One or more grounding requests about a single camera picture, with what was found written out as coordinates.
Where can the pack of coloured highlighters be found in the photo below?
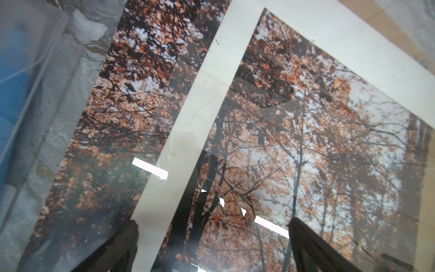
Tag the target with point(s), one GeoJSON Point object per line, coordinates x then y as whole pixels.
{"type": "Point", "coordinates": [30, 31]}

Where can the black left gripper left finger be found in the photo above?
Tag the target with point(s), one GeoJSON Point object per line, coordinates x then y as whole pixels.
{"type": "Point", "coordinates": [115, 255]}

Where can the brown cardboard backing board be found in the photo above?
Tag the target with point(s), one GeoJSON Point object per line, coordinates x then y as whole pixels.
{"type": "Point", "coordinates": [410, 25]}

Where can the autumn forest photo print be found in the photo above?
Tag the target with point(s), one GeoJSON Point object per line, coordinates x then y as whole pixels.
{"type": "Point", "coordinates": [148, 73]}

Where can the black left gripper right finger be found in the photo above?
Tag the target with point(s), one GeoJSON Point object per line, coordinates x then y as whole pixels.
{"type": "Point", "coordinates": [312, 253]}

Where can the white picture mat board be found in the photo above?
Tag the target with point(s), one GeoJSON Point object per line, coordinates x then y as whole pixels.
{"type": "Point", "coordinates": [290, 115]}

